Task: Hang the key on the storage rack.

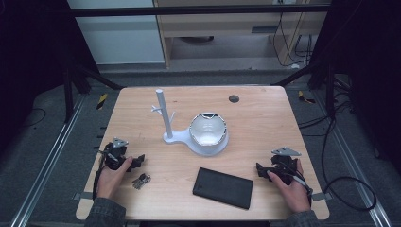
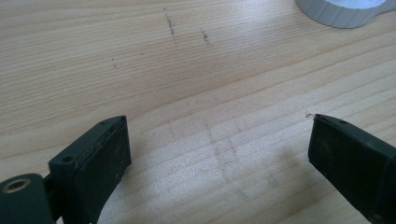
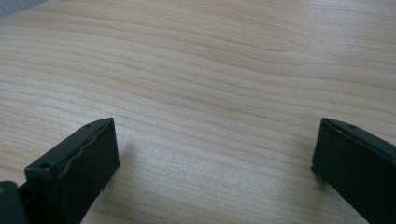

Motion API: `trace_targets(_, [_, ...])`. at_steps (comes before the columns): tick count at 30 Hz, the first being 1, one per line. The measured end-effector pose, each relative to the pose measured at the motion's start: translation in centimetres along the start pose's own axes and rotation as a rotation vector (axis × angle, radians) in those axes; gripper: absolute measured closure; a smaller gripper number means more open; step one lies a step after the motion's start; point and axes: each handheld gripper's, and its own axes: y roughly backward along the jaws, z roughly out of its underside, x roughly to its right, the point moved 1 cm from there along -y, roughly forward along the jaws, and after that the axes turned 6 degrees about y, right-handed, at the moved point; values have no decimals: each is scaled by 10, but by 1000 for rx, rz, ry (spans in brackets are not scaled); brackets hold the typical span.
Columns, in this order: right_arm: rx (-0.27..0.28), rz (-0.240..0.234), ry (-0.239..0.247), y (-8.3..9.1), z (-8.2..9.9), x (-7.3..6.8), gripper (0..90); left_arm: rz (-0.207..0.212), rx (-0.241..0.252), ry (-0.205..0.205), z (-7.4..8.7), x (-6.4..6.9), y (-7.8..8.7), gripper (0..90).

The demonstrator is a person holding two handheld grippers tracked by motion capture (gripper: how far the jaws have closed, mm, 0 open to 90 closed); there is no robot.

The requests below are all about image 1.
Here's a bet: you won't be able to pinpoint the person's right hand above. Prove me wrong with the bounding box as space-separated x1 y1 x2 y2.
267 159 312 214

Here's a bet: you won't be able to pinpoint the white bowl with silver rim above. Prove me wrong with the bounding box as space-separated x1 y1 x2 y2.
188 112 229 148

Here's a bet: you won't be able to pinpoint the black floor cable loop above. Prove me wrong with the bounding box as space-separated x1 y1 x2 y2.
321 116 378 212

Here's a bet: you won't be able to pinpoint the black frame crossbar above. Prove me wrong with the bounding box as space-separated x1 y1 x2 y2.
66 5 333 18

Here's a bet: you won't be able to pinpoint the left hand-held gripper cable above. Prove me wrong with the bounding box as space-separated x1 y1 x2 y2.
92 163 107 201

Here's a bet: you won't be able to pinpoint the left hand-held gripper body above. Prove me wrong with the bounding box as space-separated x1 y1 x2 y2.
99 137 133 173

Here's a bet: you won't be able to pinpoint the hand-held gripper cable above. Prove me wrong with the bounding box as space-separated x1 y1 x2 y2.
291 174 314 203
92 163 107 201

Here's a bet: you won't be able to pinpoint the thin black floor cable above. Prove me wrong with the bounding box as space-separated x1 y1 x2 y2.
23 107 47 129

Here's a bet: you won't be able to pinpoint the grey table bracket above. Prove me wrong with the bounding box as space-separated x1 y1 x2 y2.
310 191 333 202
72 191 95 201

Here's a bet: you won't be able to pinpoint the black curtain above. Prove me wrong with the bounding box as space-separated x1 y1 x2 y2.
309 0 401 175
0 0 99 154

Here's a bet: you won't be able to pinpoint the person's left hand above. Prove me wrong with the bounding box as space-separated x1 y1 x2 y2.
96 156 134 201

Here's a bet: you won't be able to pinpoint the black frame strut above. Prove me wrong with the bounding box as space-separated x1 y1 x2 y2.
270 59 337 118
61 61 125 125

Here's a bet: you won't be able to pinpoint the white cabinet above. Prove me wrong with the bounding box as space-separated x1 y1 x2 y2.
66 0 166 66

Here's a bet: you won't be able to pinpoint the right hand-held gripper cable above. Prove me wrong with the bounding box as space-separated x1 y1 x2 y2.
291 174 314 203

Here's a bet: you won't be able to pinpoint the black hanging cables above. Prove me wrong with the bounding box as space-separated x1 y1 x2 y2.
271 2 317 68

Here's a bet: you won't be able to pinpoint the white key stand with tray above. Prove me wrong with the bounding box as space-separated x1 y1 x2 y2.
150 88 230 158

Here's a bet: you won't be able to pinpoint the wooden desk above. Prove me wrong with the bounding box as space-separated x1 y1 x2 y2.
152 0 333 69

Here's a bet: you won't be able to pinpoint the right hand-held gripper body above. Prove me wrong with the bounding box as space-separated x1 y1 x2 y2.
270 147 302 185

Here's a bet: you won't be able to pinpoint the aluminium floor rail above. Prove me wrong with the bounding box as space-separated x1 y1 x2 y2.
9 94 88 227
314 90 394 227

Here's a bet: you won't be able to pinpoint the yellow black tape strip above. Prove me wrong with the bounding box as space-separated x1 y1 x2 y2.
297 90 317 105
96 93 109 111

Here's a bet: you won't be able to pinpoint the black wallet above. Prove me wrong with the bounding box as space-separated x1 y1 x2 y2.
192 166 254 210

